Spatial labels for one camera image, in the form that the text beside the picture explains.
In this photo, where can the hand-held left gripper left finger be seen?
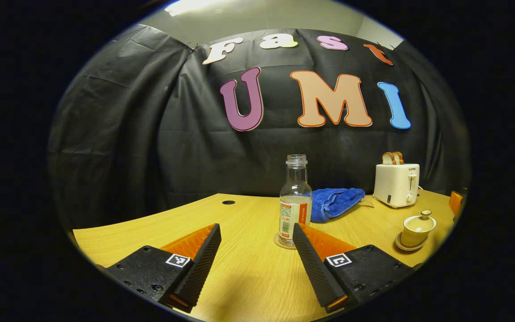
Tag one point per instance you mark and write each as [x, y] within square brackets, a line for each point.
[199, 268]

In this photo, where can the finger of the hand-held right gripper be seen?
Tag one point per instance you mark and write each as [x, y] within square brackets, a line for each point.
[455, 203]

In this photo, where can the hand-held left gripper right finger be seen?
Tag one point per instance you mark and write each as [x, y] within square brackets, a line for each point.
[315, 273]

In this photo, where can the cream teacup lid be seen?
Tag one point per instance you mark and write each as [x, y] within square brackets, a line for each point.
[420, 222]

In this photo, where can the round brown coaster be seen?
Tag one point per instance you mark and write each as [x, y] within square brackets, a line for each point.
[277, 242]

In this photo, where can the cream ceramic teacup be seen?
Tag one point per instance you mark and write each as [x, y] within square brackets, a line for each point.
[414, 238]

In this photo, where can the clear glass water bottle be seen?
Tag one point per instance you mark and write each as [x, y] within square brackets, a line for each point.
[295, 210]

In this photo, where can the cream teacup saucer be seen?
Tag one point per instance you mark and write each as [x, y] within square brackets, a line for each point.
[400, 245]

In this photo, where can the white toaster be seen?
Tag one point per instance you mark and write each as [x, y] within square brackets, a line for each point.
[394, 185]

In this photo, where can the bread slice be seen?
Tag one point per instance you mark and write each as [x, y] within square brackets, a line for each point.
[388, 158]
[399, 158]

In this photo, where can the blue towel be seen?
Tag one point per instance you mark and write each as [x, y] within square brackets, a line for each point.
[335, 203]

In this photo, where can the black backdrop cloth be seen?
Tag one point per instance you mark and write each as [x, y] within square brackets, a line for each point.
[128, 134]

